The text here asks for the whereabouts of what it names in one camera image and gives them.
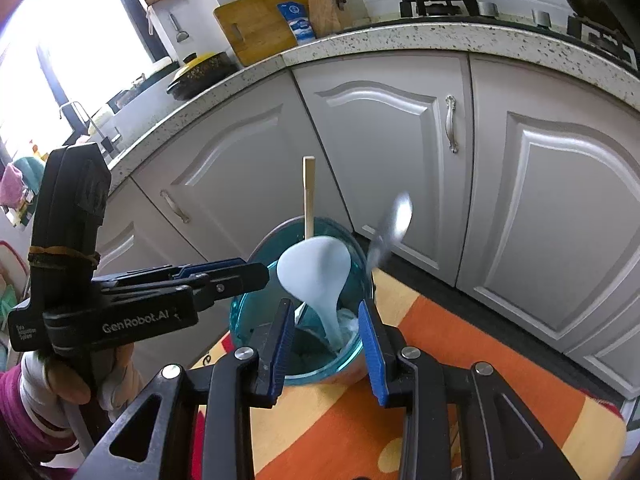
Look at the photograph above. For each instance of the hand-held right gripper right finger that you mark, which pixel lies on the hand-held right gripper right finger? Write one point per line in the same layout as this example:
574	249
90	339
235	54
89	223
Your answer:
372	350

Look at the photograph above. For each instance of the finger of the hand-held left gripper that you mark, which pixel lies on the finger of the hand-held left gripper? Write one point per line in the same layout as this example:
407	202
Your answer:
245	277
210	267

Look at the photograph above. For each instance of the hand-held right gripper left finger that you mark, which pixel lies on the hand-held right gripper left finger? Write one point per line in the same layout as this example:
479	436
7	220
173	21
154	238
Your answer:
282	345

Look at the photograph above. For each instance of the teal glass cup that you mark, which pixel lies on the teal glass cup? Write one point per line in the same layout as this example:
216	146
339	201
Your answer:
250	310

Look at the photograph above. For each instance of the white plastic ladle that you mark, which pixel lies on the white plastic ladle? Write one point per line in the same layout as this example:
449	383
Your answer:
312	270

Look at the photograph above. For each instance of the wooden spatula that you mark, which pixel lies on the wooden spatula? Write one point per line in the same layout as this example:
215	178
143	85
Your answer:
309	195

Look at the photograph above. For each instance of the metal spoon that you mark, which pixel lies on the metal spoon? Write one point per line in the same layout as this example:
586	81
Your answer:
397	220

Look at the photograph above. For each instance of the person's left forearm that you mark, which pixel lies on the person's left forearm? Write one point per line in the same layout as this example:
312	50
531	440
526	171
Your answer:
20	425

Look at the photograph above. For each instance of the person's left hand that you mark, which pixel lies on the person's left hand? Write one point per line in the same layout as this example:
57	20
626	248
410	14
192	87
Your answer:
65	380

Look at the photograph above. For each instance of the teal cloth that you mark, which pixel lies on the teal cloth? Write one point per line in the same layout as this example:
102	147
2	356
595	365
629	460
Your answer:
30	170

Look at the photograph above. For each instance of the pink cloth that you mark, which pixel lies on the pink cloth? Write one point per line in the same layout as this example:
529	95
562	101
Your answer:
10	185

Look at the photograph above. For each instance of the white cabinet door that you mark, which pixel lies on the white cabinet door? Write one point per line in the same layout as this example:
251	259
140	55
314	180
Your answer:
560	210
235	160
380	160
120	240

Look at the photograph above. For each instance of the steel kitchen faucet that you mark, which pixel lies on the steel kitchen faucet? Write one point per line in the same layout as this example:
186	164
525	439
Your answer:
95	125

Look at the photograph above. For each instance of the orange yellow felt mat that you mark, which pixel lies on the orange yellow felt mat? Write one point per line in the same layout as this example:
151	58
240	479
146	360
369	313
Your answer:
325	435

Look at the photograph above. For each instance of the kitchen window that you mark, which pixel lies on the kitchen window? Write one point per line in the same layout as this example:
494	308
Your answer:
60	35

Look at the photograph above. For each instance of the black pot yellow lid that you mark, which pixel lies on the black pot yellow lid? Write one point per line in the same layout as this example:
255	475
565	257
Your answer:
200	72

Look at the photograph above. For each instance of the metal peeler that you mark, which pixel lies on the metal peeler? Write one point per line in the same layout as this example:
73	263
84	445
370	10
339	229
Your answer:
179	32

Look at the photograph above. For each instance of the wooden cutting board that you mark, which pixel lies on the wooden cutting board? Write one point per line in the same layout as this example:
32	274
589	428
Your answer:
260	25

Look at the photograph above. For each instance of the speckled stone countertop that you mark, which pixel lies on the speckled stone countertop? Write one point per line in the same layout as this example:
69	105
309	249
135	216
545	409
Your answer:
350	40

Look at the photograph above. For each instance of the blue white packet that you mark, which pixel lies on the blue white packet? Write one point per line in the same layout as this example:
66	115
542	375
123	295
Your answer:
297	22

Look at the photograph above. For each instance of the black gas stove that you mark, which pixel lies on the black gas stove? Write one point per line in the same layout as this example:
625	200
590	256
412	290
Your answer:
510	20

